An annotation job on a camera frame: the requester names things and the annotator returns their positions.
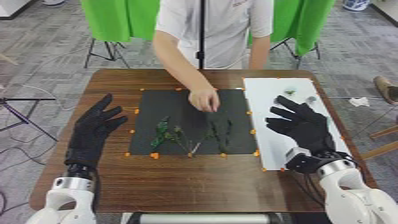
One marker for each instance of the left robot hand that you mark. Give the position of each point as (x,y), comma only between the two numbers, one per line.
(89,133)

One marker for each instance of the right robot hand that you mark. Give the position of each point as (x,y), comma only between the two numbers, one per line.
(308,130)

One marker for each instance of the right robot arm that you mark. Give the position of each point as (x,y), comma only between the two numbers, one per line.
(356,196)

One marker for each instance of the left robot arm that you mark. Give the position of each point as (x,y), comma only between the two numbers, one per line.
(68,196)

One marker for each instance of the dark mat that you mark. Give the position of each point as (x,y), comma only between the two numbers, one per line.
(189,120)

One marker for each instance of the person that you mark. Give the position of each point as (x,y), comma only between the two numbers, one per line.
(222,36)

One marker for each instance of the blue flower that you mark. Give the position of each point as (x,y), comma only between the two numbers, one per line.
(311,99)

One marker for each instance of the white sheet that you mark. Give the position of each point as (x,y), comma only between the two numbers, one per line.
(263,100)

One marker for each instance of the green sprig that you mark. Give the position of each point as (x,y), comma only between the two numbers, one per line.
(222,131)
(180,136)
(203,138)
(160,133)
(290,91)

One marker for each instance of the crumpled white paper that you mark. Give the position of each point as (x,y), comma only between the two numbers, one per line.
(359,101)

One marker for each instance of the black tripod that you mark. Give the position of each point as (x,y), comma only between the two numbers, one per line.
(23,115)

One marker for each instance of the black cloth stand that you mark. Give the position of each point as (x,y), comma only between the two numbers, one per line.
(109,50)
(295,53)

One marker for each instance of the pale grey bar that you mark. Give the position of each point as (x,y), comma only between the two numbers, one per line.
(205,218)

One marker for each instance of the black pole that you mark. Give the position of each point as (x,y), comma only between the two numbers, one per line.
(201,40)

